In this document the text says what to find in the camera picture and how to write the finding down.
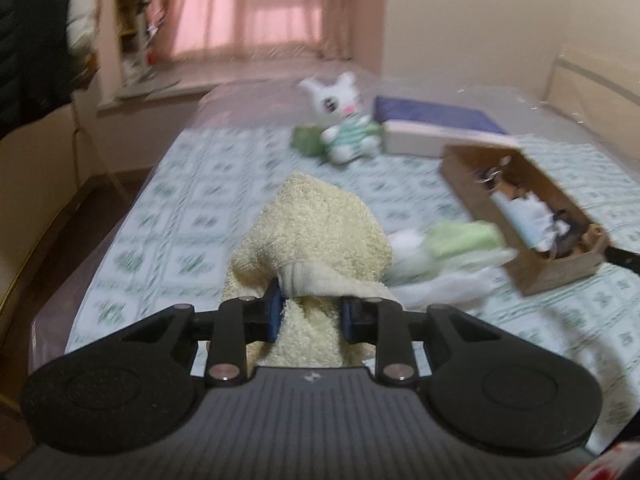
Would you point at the white plush bunny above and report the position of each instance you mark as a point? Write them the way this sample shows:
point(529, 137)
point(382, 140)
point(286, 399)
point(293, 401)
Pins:
point(332, 100)

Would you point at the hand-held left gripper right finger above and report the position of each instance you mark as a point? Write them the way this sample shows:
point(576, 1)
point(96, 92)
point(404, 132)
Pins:
point(348, 317)

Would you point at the small green box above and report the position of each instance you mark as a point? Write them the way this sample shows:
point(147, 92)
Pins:
point(307, 140)

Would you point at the pale yellow towel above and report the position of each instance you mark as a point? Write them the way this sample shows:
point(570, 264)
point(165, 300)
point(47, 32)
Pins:
point(310, 230)

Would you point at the dark brown scrunchie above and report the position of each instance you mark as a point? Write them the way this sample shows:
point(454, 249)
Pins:
point(492, 175)

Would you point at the dark grey ruffled cloth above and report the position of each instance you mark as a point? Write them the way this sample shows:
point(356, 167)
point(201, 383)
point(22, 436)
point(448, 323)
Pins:
point(562, 240)

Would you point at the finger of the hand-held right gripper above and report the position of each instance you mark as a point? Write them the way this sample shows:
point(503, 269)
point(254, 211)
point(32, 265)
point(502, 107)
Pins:
point(625, 259)

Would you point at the light green cloth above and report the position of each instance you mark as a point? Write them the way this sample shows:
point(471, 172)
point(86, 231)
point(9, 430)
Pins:
point(465, 240)

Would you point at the brown cardboard box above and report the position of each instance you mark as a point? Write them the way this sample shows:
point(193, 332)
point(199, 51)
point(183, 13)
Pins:
point(555, 272)

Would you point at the wooden headboard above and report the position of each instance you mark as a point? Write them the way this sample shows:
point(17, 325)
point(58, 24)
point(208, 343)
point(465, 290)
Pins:
point(595, 95)

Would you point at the purple white box lid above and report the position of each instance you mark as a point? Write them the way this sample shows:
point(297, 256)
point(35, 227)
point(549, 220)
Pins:
point(430, 112)

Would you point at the pink curtain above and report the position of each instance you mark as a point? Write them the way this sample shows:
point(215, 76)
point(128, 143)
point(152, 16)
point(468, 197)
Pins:
point(260, 5)

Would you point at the black puffer jacket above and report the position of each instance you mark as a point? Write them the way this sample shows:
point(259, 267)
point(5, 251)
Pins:
point(7, 60)
point(45, 35)

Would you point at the white soft cloth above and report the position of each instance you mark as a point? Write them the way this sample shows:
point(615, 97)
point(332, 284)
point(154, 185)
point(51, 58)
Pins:
point(450, 287)

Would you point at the white puffer jacket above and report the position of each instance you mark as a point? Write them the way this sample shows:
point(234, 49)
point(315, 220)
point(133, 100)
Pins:
point(82, 5)

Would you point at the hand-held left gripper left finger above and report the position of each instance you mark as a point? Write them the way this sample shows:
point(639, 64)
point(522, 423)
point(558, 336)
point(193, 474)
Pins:
point(274, 310)

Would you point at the wooden bookshelf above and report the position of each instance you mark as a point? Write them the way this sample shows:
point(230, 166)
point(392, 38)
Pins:
point(132, 25)

